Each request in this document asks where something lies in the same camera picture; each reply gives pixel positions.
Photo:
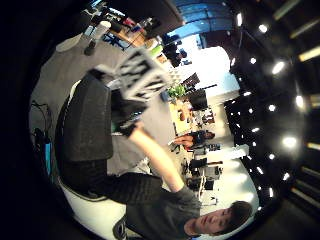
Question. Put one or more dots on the the person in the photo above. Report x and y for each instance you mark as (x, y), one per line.
(166, 213)

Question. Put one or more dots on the white marker cube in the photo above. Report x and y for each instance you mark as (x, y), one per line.
(141, 75)

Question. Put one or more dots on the black monitor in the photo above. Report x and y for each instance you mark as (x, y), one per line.
(198, 99)

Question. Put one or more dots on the white cylinder stand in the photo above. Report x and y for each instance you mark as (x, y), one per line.
(100, 31)

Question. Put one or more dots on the wooden desk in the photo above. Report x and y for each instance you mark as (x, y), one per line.
(180, 120)

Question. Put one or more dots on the green potted plant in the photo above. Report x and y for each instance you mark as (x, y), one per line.
(176, 91)

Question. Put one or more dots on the black cloth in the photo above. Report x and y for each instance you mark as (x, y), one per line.
(87, 120)

